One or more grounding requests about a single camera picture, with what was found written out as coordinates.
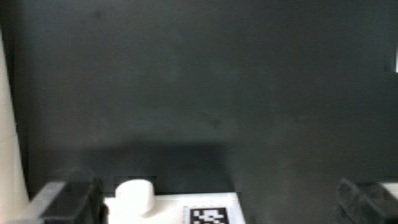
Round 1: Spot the white drawer box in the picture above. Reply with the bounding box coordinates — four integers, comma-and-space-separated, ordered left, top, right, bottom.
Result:
104, 179, 246, 224

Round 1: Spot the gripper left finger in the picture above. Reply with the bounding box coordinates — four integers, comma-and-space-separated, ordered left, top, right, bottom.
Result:
15, 179, 106, 224

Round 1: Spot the white workspace border frame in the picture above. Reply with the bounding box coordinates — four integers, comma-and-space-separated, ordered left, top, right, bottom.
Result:
0, 30, 28, 224

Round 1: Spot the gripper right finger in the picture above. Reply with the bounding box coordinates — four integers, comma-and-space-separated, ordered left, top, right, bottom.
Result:
333, 179, 398, 224

